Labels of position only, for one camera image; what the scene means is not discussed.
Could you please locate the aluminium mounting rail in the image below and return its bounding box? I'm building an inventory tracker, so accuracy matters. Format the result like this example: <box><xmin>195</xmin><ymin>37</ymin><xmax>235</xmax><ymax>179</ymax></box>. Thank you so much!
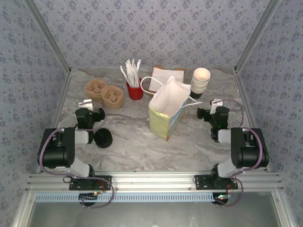
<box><xmin>26</xmin><ymin>172</ymin><xmax>284</xmax><ymax>192</ymax></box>

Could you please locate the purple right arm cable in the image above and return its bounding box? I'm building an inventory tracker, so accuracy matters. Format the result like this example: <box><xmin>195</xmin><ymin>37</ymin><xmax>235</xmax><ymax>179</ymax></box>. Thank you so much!
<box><xmin>216</xmin><ymin>98</ymin><xmax>265</xmax><ymax>208</ymax></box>

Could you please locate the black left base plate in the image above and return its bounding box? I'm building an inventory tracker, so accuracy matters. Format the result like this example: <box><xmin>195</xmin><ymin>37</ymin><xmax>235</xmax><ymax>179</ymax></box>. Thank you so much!
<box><xmin>69</xmin><ymin>175</ymin><xmax>112</xmax><ymax>191</ymax></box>

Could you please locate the stack of white napkins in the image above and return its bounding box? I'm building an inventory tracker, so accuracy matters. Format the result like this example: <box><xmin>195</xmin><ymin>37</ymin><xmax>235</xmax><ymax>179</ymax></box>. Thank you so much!
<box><xmin>148</xmin><ymin>67</ymin><xmax>185</xmax><ymax>95</ymax></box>

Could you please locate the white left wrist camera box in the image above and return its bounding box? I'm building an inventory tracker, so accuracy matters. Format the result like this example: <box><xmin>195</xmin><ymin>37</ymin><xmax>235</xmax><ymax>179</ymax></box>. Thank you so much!
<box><xmin>79</xmin><ymin>99</ymin><xmax>93</xmax><ymax>110</ymax></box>

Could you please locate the stack of pulp cup carriers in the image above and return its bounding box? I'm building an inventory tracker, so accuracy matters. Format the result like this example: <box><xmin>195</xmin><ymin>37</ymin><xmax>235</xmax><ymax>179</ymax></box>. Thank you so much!
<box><xmin>85</xmin><ymin>79</ymin><xmax>125</xmax><ymax>110</ymax></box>

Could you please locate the slotted white cable duct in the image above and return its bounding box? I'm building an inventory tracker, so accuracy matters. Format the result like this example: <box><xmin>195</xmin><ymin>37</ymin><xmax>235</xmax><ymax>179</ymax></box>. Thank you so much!
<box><xmin>35</xmin><ymin>192</ymin><xmax>234</xmax><ymax>203</ymax></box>

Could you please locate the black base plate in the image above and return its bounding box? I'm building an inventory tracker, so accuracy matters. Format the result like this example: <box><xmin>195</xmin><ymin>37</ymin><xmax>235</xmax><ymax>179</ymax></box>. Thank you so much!
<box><xmin>69</xmin><ymin>175</ymin><xmax>112</xmax><ymax>191</ymax></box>
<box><xmin>194</xmin><ymin>174</ymin><xmax>239</xmax><ymax>191</ymax></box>

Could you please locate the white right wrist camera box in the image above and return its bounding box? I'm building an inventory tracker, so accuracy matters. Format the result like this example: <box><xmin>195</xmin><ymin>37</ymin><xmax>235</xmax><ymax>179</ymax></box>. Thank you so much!
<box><xmin>210</xmin><ymin>99</ymin><xmax>223</xmax><ymax>114</ymax></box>

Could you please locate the aluminium table side rail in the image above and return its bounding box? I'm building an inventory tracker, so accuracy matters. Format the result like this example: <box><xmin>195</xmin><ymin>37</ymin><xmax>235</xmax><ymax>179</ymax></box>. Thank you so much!
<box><xmin>36</xmin><ymin>70</ymin><xmax>73</xmax><ymax>175</ymax></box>
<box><xmin>233</xmin><ymin>68</ymin><xmax>272</xmax><ymax>172</ymax></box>

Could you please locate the white paper-wrapped straw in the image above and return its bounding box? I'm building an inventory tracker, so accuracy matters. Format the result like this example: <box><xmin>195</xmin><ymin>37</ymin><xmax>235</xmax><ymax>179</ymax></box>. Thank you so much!
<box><xmin>120</xmin><ymin>66</ymin><xmax>133</xmax><ymax>87</ymax></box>
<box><xmin>134</xmin><ymin>59</ymin><xmax>142</xmax><ymax>86</ymax></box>
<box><xmin>125</xmin><ymin>60</ymin><xmax>134</xmax><ymax>87</ymax></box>
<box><xmin>132</xmin><ymin>59</ymin><xmax>139</xmax><ymax>87</ymax></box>
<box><xmin>129</xmin><ymin>59</ymin><xmax>137</xmax><ymax>87</ymax></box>

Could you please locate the stack of paper cups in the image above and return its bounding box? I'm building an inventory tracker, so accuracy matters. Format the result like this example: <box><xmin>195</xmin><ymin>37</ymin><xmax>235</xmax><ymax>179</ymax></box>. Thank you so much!
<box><xmin>190</xmin><ymin>67</ymin><xmax>211</xmax><ymax>99</ymax></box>

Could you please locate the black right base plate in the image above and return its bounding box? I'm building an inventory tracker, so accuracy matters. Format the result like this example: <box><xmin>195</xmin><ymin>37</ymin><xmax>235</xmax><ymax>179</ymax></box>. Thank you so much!
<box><xmin>194</xmin><ymin>174</ymin><xmax>239</xmax><ymax>191</ymax></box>

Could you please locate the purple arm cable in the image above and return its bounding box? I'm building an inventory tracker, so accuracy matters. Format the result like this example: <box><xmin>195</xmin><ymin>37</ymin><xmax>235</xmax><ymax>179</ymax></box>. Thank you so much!
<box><xmin>38</xmin><ymin>105</ymin><xmax>116</xmax><ymax>209</ymax></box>
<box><xmin>216</xmin><ymin>98</ymin><xmax>265</xmax><ymax>208</ymax></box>

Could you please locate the red plastic bucket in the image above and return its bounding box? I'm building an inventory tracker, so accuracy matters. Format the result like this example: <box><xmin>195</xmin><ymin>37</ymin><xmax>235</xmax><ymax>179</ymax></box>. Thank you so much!
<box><xmin>125</xmin><ymin>77</ymin><xmax>144</xmax><ymax>101</ymax></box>

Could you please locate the white paper bag with handles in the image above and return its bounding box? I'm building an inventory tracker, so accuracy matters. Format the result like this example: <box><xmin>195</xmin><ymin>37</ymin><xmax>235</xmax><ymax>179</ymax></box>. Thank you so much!
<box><xmin>141</xmin><ymin>76</ymin><xmax>204</xmax><ymax>142</ymax></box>

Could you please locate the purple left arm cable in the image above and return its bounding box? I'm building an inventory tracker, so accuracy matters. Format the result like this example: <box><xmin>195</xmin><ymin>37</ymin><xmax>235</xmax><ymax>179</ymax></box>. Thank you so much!
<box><xmin>38</xmin><ymin>105</ymin><xmax>116</xmax><ymax>209</ymax></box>

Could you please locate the stack of black cup lids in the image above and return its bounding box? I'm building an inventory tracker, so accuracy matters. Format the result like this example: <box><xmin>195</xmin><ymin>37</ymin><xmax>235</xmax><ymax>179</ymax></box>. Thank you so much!
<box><xmin>94</xmin><ymin>128</ymin><xmax>113</xmax><ymax>149</ymax></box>

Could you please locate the small circuit board with LED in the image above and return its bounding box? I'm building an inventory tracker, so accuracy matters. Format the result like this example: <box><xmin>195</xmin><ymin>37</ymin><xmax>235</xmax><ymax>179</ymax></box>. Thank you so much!
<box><xmin>79</xmin><ymin>192</ymin><xmax>99</xmax><ymax>201</ymax></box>
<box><xmin>214</xmin><ymin>193</ymin><xmax>232</xmax><ymax>205</ymax></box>

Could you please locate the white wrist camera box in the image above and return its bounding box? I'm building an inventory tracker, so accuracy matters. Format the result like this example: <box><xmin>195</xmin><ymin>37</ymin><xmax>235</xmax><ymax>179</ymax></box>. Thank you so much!
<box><xmin>79</xmin><ymin>99</ymin><xmax>93</xmax><ymax>110</ymax></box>
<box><xmin>210</xmin><ymin>99</ymin><xmax>223</xmax><ymax>114</ymax></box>

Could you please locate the brown cardboard napkin tray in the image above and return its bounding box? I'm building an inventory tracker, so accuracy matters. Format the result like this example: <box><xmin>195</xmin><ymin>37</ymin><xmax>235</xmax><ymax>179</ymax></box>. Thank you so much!
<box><xmin>148</xmin><ymin>65</ymin><xmax>185</xmax><ymax>96</ymax></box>

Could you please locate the aluminium frame post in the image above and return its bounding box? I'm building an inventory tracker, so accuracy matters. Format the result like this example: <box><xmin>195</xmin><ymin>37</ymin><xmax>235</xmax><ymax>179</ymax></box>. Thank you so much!
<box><xmin>23</xmin><ymin>0</ymin><xmax>72</xmax><ymax>74</ymax></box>
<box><xmin>233</xmin><ymin>0</ymin><xmax>283</xmax><ymax>74</ymax></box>

